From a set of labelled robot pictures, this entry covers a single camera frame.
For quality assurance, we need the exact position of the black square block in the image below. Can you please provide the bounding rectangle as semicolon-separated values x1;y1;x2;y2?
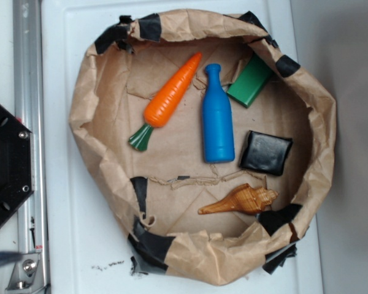
239;131;293;176

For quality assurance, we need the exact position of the white plastic tray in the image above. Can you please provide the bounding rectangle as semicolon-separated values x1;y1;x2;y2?
41;1;323;293

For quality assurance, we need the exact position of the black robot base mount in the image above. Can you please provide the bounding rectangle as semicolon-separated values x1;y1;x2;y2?
0;104;33;229

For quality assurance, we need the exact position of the green rectangular block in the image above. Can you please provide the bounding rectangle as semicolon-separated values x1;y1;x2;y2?
227;53;274;108

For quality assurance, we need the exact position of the metal corner bracket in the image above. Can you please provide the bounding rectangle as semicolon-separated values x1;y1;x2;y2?
5;253;44;293

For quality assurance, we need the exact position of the orange toy carrot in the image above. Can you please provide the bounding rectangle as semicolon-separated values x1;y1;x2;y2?
128;52;202;151

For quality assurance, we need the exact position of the brown conch seashell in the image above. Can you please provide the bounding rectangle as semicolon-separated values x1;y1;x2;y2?
198;184;279;215

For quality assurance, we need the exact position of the blue toy bottle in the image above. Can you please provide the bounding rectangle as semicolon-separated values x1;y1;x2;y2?
202;64;235;163

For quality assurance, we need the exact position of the aluminium extrusion rail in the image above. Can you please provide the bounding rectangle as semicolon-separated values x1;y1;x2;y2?
13;1;50;293

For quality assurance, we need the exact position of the brown paper bag bin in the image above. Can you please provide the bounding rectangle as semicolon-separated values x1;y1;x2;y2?
69;9;336;285

